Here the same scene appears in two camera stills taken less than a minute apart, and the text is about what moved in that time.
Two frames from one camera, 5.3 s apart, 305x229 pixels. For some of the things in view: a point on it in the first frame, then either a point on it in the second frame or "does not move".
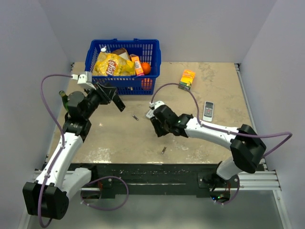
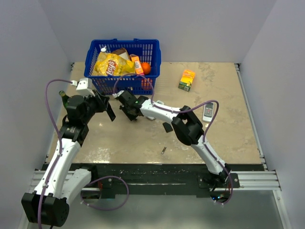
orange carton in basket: x=135 y=58 does not move
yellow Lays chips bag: x=107 y=64 does not move
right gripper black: x=155 y=123 -> x=131 y=117
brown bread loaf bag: x=122 y=52 does not move
